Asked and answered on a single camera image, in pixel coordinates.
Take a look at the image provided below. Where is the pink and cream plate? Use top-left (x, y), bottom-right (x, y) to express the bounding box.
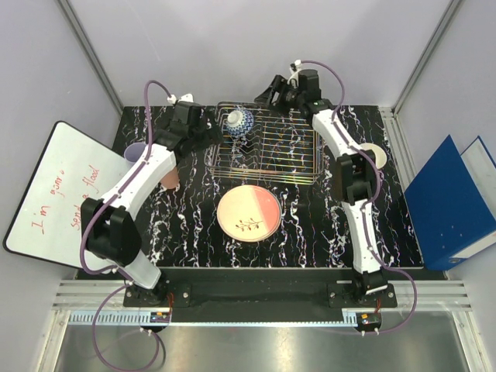
top-left (216, 184), bottom-right (282, 243)

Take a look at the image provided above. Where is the blue and cream plate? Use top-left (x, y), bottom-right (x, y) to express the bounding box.
top-left (266, 208), bottom-right (282, 236)

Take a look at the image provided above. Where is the blue and white patterned bowl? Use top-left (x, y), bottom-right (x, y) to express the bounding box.
top-left (226, 108), bottom-right (254, 138)

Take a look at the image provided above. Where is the aluminium frame rail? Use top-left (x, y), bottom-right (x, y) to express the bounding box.
top-left (391, 0), bottom-right (466, 113)
top-left (55, 0), bottom-right (124, 115)

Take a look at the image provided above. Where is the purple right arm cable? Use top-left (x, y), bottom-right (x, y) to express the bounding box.
top-left (301, 60), bottom-right (418, 334)

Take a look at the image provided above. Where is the lavender plastic cup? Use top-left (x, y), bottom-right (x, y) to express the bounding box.
top-left (123, 143), bottom-right (146, 164)

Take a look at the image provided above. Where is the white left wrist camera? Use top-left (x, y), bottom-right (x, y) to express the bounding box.
top-left (167, 93), bottom-right (194, 105)

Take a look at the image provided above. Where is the chrome wire dish rack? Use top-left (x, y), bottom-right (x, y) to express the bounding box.
top-left (205, 102), bottom-right (323, 184)

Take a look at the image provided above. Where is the blue ring binder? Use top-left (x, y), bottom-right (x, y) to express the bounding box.
top-left (405, 136), bottom-right (495, 270)

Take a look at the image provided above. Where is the right aluminium frame rail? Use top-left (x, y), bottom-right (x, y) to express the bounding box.
top-left (391, 0), bottom-right (466, 113)

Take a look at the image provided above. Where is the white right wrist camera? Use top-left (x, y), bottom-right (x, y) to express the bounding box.
top-left (288, 60), bottom-right (302, 87)

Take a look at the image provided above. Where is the red floral ceramic bowl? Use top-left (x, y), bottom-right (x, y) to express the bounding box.
top-left (361, 143), bottom-right (388, 170)

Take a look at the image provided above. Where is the white whiteboard with red writing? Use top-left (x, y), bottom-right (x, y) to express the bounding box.
top-left (3, 122), bottom-right (131, 267)

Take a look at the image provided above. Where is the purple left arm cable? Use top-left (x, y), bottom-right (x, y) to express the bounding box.
top-left (79, 80), bottom-right (175, 371)

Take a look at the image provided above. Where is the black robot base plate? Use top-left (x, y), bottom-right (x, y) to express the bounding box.
top-left (123, 268), bottom-right (398, 309)

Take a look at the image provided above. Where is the pink plastic cup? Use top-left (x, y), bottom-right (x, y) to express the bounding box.
top-left (160, 167), bottom-right (180, 190)

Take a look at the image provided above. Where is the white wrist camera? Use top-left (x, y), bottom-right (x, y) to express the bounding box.
top-left (288, 60), bottom-right (302, 87)
top-left (167, 93), bottom-right (194, 105)

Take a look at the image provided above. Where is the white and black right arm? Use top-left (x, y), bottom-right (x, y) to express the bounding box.
top-left (255, 69), bottom-right (388, 308)

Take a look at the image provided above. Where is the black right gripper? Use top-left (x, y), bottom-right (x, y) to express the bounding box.
top-left (253, 75), bottom-right (304, 117)

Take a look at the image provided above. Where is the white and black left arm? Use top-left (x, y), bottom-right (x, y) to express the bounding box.
top-left (80, 100), bottom-right (222, 307)

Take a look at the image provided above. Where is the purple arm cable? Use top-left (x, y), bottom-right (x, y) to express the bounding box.
top-left (79, 80), bottom-right (175, 371)
top-left (301, 60), bottom-right (418, 334)

